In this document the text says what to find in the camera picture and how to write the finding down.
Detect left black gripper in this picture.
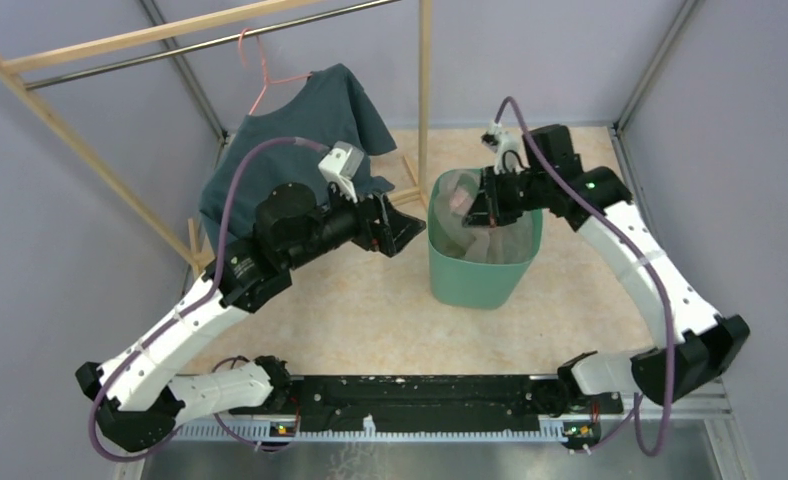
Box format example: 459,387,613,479
285,173,427,270

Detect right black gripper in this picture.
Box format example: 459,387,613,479
461,165,549,229

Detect pink plastic trash bag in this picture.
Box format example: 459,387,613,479
431,169,535,264

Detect green plastic trash bin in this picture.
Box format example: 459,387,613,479
427,178,543,310

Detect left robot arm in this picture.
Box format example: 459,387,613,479
76,183,426,462

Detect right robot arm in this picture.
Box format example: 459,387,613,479
463,122,751,412

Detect dark teal t-shirt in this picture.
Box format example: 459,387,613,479
199,64,397,249

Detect pink clothes hanger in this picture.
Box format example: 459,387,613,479
236,27,312,116

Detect metal hanging rod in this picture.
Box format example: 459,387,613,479
26,0,399,91

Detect wooden clothes rack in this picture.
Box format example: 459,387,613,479
0,0,446,280

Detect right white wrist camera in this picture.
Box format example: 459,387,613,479
481,122,525,174

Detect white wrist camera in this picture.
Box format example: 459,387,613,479
318,141,365,204
481,122,525,174

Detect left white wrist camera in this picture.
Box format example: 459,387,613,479
318,141,365,204

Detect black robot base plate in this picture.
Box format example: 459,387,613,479
230,375,624,433

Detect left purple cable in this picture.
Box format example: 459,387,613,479
87,137,329,464

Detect white toothed cable rail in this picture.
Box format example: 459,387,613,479
174,416,568,445

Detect aluminium frame post right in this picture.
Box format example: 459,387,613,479
613,0,704,137

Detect aluminium frame post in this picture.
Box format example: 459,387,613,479
613,0,704,137
136,0,227,145

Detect aluminium frame post left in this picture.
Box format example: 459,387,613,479
136,0,227,145

